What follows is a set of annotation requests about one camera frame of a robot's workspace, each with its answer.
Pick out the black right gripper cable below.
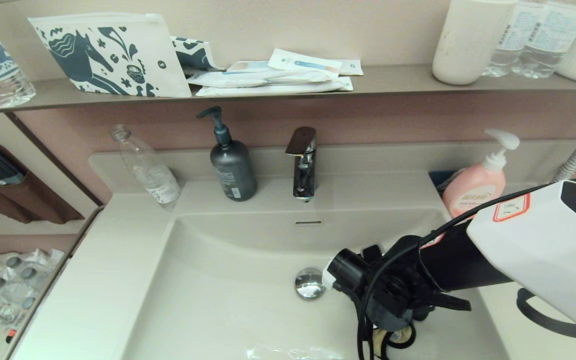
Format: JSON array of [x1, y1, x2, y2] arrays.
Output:
[[516, 288, 576, 341]]

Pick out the clear empty plastic bottle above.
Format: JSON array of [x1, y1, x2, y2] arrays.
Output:
[[110, 125, 184, 211]]

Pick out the chrome drain stopper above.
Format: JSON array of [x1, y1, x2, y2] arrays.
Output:
[[295, 267, 327, 300]]

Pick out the large horse print pouch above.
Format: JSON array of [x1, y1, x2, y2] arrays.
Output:
[[28, 13, 193, 99]]

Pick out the small blue object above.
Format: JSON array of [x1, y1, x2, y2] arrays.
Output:
[[428, 171, 461, 193]]

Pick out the pale pink packet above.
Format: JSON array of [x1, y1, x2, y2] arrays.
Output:
[[226, 61, 275, 74]]

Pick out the white packet with blue stripe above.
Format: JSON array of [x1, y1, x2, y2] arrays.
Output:
[[268, 49, 343, 80]]

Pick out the long white plastic packet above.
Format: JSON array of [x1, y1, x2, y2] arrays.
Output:
[[187, 69, 338, 90], [195, 77, 354, 98]]

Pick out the tall white cup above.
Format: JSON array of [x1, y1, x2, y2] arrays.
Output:
[[432, 0, 517, 86]]

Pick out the white ceramic sink basin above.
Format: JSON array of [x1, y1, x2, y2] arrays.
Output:
[[10, 140, 576, 360]]

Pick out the water bottle with white label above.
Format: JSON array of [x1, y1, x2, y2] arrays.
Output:
[[482, 0, 527, 78], [511, 0, 576, 80]]

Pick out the small horse print pouch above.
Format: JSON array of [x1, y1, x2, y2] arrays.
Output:
[[171, 37, 226, 77]]

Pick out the yellow cloth with black trim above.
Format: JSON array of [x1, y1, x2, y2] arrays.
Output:
[[371, 324, 418, 360]]

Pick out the grey wall shelf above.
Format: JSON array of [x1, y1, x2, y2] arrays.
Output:
[[0, 64, 576, 117]]

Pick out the plastic wrapped bottle pack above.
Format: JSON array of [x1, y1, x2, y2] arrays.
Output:
[[0, 249, 66, 336]]

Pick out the chrome faucet with lever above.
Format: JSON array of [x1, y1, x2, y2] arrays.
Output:
[[285, 126, 318, 203]]

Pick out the dark grey pump bottle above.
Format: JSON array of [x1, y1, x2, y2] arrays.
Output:
[[196, 106, 258, 202]]

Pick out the brown wall holder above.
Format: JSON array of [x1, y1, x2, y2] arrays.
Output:
[[0, 145, 86, 226]]

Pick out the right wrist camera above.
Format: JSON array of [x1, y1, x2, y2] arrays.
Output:
[[322, 244, 385, 295]]

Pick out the pink soap pump bottle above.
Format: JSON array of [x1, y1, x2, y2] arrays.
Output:
[[442, 129, 521, 219]]

